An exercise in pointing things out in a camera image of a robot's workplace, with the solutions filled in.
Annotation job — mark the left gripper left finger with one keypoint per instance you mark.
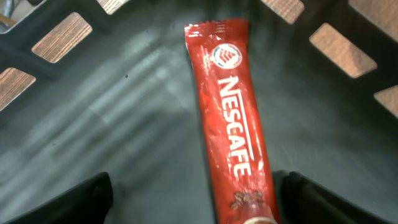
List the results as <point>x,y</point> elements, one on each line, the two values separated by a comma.
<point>87,202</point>

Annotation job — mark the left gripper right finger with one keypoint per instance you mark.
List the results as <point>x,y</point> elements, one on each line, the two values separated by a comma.
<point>304,201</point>

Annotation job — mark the red Nescafe sachet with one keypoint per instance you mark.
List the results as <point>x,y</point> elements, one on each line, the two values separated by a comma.
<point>239,166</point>

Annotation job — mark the grey plastic shopping basket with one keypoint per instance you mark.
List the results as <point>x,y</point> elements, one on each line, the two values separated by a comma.
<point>116,93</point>

